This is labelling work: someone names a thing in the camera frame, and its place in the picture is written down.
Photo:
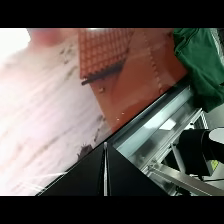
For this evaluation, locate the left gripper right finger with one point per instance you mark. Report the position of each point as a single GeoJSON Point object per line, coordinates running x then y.
{"type": "Point", "coordinates": [130, 176]}

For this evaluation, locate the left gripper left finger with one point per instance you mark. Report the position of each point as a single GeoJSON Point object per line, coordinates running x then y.
{"type": "Point", "coordinates": [83, 178]}

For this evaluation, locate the green shirt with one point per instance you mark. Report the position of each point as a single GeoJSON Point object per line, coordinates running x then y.
{"type": "Point", "coordinates": [200, 63]}

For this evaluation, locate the silver frame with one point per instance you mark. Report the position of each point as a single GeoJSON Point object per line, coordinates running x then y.
{"type": "Point", "coordinates": [156, 133]}

